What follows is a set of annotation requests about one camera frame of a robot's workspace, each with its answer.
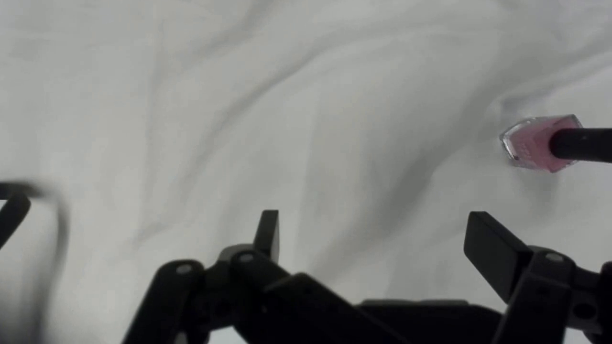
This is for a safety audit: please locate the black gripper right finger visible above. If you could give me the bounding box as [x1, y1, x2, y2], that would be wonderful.
[462, 210, 612, 344]

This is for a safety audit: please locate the white tablecloth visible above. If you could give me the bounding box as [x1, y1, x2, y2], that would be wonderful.
[0, 0, 612, 344]

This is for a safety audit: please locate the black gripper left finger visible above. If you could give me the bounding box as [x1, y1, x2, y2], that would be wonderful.
[122, 208, 409, 344]

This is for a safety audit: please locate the black handbag with strap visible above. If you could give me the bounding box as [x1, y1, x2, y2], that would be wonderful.
[0, 180, 70, 254]

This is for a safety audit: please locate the pale pink nail polish bottle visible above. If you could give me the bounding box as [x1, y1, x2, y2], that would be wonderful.
[498, 113, 612, 174]

